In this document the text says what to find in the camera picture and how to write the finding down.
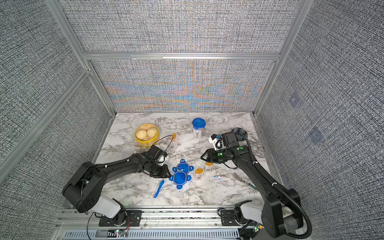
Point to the yellow bamboo steamer basket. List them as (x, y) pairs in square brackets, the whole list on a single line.
[(147, 142)]

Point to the dark blue bowl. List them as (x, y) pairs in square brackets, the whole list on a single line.
[(240, 133)]

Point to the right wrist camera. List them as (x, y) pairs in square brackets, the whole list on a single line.
[(216, 141)]

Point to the left steamed bun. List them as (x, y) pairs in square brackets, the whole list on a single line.
[(141, 134)]

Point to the orange cap bottle front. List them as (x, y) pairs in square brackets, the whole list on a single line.
[(199, 173)]

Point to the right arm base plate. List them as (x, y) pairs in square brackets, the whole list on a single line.
[(228, 218)]

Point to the orange cap bottle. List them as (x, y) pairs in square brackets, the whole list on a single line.
[(199, 173), (208, 167)]

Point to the green handled fork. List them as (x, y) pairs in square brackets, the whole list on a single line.
[(238, 178)]

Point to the blue lid back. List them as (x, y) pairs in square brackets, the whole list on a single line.
[(199, 123)]

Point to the right steamed bun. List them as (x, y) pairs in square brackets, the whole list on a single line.
[(152, 132)]

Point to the blue lid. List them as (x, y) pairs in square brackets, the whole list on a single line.
[(180, 179), (199, 123), (183, 166)]

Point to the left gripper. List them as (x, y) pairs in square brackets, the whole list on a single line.
[(164, 174)]

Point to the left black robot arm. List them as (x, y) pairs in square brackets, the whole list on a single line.
[(84, 189)]

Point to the steamed bun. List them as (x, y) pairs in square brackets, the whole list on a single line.
[(141, 134), (152, 132)]

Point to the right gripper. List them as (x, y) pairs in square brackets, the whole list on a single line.
[(211, 156)]

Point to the blue toothbrush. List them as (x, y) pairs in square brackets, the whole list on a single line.
[(161, 183)]

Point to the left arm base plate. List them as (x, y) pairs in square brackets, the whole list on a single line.
[(130, 218)]

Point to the toothpaste tube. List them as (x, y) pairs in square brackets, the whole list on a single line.
[(221, 178)]

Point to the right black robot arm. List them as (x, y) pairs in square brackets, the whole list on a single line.
[(281, 212)]

